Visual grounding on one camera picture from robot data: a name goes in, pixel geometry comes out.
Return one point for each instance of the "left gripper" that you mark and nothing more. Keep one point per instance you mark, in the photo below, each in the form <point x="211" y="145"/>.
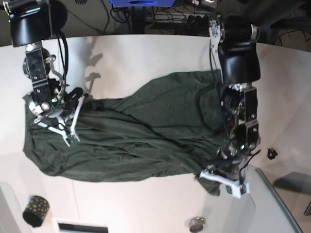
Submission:
<point x="232" y="166"/>

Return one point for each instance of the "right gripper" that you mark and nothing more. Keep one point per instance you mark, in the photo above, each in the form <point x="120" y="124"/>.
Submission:
<point x="68" y="105"/>

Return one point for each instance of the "dark green t-shirt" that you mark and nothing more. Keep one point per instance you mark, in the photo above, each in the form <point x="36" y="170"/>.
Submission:
<point x="170" y="126"/>

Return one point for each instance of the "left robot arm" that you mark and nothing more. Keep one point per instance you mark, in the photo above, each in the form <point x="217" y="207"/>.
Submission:
<point x="234" y="40"/>

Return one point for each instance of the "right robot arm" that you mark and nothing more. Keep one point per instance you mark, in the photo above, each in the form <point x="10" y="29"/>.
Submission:
<point x="32" y="22"/>

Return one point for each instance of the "green tape roll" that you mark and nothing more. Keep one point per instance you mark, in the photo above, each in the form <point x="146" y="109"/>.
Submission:
<point x="228" y="189"/>

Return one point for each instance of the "small black clip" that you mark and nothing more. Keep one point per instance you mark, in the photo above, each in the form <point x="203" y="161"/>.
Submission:
<point x="271" y="153"/>

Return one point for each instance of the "round metal tin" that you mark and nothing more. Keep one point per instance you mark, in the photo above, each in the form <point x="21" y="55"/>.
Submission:
<point x="197" y="224"/>

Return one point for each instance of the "black round stand base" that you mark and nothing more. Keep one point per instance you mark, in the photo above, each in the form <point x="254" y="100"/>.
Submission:
<point x="59" y="15"/>

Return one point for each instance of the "black gold dotted cup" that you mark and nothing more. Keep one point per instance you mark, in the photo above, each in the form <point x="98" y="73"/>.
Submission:
<point x="36" y="211"/>

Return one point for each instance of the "blue box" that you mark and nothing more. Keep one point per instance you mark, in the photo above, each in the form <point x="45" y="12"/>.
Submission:
<point x="141" y="3"/>

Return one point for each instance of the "white slotted tray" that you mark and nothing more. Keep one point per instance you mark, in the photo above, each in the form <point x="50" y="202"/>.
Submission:
<point x="63" y="225"/>

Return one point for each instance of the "white power strip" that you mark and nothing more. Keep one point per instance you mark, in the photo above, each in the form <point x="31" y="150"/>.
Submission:
<point x="186" y="19"/>

